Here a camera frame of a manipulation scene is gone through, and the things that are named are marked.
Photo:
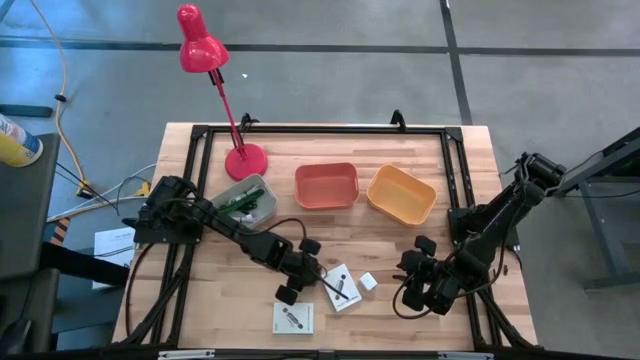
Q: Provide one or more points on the black aluminium table frame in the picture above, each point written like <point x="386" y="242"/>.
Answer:
<point x="325" y="129"/>

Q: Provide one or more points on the silver metal bracket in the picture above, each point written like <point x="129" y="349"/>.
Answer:
<point x="186" y="354"/>
<point x="466" y="355"/>

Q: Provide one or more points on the yellow plastic bin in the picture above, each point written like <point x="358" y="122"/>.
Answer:
<point x="400" y="195"/>

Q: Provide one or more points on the yellow plug connector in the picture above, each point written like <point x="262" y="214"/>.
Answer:
<point x="142" y="189"/>

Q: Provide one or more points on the grey plastic bin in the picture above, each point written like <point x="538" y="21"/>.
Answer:
<point x="250" y="182"/>

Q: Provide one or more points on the white cube charger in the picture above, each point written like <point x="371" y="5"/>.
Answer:
<point x="368" y="281"/>

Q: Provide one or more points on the black side table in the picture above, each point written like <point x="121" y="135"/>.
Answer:
<point x="25" y="210"/>

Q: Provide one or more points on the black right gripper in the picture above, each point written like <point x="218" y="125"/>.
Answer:
<point x="435" y="282"/>

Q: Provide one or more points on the yellow wipes canister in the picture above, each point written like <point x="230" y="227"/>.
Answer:
<point x="17" y="145"/>

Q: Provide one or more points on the red desk lamp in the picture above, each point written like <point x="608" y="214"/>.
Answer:
<point x="200" y="50"/>

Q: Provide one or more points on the grey metal stand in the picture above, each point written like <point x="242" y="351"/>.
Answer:
<point x="600" y="200"/>

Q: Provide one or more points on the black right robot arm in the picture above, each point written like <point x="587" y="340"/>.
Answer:
<point x="500" y="215"/>

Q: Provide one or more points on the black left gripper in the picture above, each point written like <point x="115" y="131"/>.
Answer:
<point x="305" y="272"/>

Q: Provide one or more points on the white card reader box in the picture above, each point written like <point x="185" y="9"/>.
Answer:
<point x="347" y="295"/>
<point x="293" y="318"/>

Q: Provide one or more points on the black table clamp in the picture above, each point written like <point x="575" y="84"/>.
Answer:
<point x="398" y="120"/>
<point x="246" y="122"/>

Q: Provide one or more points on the black bench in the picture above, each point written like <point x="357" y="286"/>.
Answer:
<point x="85" y="265"/>

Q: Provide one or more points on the white paper sheet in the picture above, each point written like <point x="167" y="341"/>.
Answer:
<point x="115" y="245"/>

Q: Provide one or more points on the red-orange plastic bin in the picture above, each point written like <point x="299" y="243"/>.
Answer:
<point x="326" y="186"/>

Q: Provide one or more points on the orange black striped tape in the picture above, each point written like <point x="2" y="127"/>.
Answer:
<point x="60" y="231"/>

